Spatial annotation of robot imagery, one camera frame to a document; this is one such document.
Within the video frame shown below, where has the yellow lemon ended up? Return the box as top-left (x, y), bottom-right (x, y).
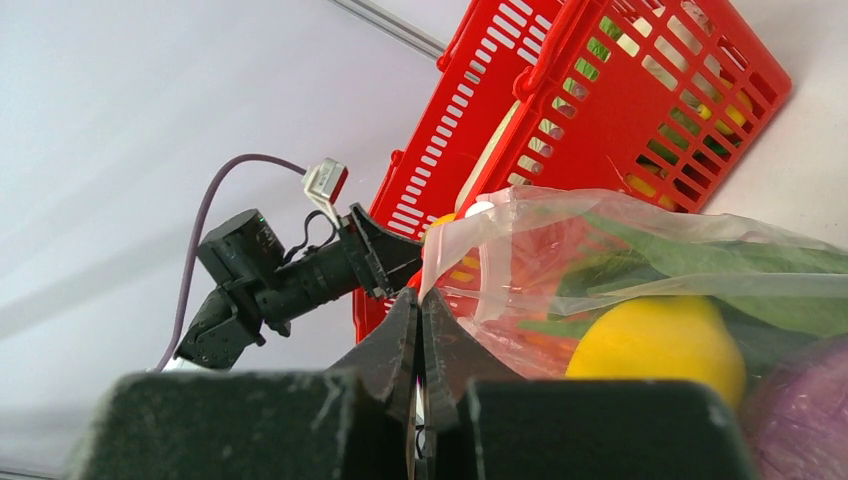
top-left (564, 296), bottom-right (747, 408)
top-left (696, 82), bottom-right (754, 136)

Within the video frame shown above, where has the red plastic basket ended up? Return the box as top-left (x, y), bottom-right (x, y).
top-left (351, 0), bottom-right (794, 344)

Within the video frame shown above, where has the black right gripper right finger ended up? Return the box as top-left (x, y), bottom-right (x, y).
top-left (421, 287), bottom-right (526, 432)

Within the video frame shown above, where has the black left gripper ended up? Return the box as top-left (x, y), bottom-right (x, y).
top-left (339, 203), bottom-right (423, 299)

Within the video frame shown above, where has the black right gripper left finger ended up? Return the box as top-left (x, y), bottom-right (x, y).
top-left (328, 287), bottom-right (421, 425)

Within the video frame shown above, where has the green romaine leaf bunch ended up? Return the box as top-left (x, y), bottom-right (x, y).
top-left (518, 213), bottom-right (847, 377)

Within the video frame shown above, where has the pale green napa cabbage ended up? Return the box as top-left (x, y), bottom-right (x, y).
top-left (454, 100), bottom-right (521, 213)

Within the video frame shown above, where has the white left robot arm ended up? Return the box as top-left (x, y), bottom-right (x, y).
top-left (164, 204), bottom-right (423, 371)

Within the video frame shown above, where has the purple red cabbage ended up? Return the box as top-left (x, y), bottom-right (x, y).
top-left (740, 335), bottom-right (847, 480)

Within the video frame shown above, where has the clear pink-dotted zip bag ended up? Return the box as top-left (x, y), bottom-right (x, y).
top-left (418, 187), bottom-right (847, 403)

